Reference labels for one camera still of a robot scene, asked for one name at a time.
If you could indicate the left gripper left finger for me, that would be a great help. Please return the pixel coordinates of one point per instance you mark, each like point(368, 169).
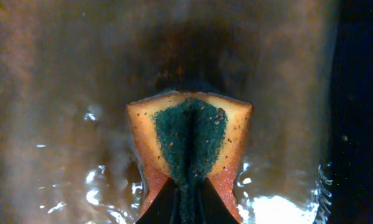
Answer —
point(164, 208)

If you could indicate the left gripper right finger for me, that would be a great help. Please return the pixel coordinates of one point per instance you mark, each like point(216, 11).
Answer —
point(212, 208)

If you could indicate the yellow green scrub sponge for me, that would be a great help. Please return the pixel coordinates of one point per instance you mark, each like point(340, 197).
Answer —
point(187, 137)

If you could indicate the black rectangular water tray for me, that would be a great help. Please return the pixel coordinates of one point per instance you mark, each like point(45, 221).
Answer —
point(68, 70)

